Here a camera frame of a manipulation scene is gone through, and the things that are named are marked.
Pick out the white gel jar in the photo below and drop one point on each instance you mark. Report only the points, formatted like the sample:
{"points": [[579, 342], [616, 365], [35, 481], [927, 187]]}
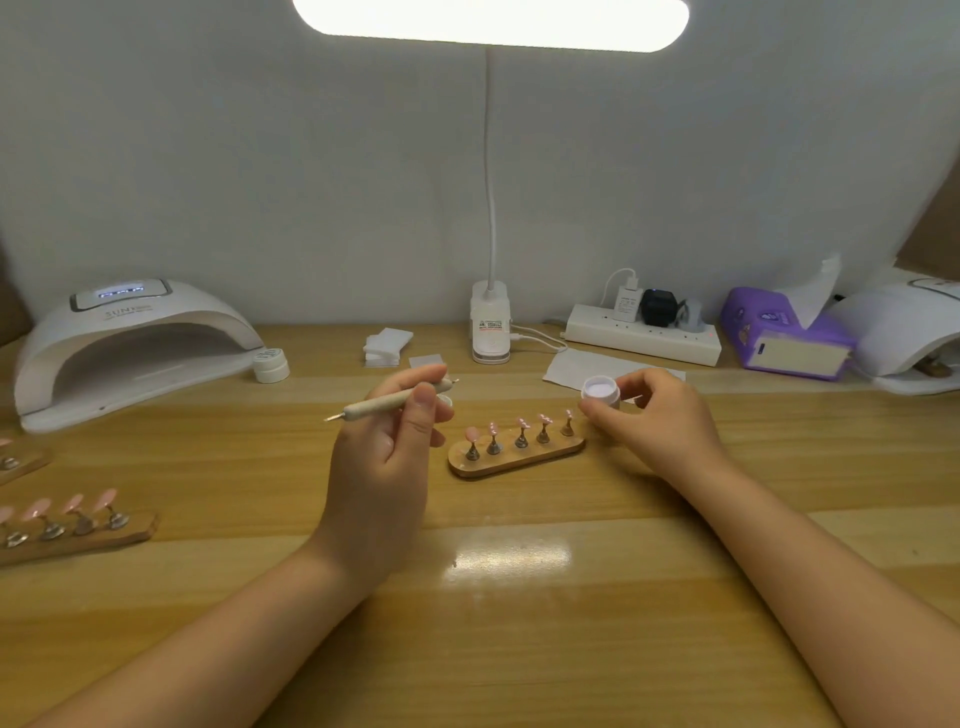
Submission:
{"points": [[600, 390]]}

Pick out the white power strip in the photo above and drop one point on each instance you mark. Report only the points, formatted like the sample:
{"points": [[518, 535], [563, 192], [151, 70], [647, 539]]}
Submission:
{"points": [[642, 335]]}

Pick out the small closed white jar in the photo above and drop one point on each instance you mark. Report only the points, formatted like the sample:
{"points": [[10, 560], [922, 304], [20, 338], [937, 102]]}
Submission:
{"points": [[270, 365]]}

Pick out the small white paper square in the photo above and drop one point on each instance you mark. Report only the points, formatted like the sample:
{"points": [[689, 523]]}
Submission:
{"points": [[428, 362]]}

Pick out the black plug adapter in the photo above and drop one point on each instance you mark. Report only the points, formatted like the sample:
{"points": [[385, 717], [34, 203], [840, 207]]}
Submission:
{"points": [[659, 308]]}

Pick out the person's right hand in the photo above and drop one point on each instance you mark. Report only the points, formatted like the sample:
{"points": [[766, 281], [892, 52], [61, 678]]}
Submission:
{"points": [[668, 428]]}

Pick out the white desk lamp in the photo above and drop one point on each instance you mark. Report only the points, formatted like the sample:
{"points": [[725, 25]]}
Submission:
{"points": [[491, 23]]}

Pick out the purple tissue box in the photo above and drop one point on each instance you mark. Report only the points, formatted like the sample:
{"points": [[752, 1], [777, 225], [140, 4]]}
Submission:
{"points": [[759, 336]]}

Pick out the white charger plug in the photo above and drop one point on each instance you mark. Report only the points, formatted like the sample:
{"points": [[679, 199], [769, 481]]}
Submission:
{"points": [[626, 302]]}

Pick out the white nail lamp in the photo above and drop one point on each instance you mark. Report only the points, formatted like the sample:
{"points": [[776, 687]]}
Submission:
{"points": [[905, 330], [128, 333]]}

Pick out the person's left hand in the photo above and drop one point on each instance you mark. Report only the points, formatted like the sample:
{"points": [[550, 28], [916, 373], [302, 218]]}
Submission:
{"points": [[375, 488]]}

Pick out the grey dotting pen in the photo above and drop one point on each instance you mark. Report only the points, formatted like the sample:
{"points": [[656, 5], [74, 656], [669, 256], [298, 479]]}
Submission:
{"points": [[375, 402]]}

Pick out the brown cardboard box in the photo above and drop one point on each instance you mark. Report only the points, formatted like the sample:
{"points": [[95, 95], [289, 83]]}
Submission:
{"points": [[12, 308]]}

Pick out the brown wooden board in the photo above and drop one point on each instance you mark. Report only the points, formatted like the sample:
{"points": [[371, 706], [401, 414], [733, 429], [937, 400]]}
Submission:
{"points": [[930, 218]]}

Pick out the stack of white cotton pads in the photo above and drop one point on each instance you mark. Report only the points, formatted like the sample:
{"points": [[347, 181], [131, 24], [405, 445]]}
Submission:
{"points": [[387, 347]]}

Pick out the person's right forearm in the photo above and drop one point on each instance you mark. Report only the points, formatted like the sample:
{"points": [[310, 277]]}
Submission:
{"points": [[848, 608]]}

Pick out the person's left forearm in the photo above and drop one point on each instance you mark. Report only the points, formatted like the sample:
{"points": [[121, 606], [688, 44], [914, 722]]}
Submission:
{"points": [[203, 660]]}

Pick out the grey plug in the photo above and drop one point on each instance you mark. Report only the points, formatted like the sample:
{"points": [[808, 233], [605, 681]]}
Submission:
{"points": [[692, 315]]}

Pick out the wooden nail holder strip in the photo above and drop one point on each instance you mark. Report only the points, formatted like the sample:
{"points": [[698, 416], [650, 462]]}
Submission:
{"points": [[518, 458]]}

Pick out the wooden stands with pink nails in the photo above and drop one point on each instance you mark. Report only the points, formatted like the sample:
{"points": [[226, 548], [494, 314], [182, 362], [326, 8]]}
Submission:
{"points": [[68, 522]]}

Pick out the white paper sheet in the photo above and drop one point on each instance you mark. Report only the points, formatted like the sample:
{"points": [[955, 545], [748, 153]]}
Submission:
{"points": [[563, 368]]}

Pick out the white tissue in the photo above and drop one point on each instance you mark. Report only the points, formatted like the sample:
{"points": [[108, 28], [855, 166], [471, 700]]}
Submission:
{"points": [[813, 290]]}

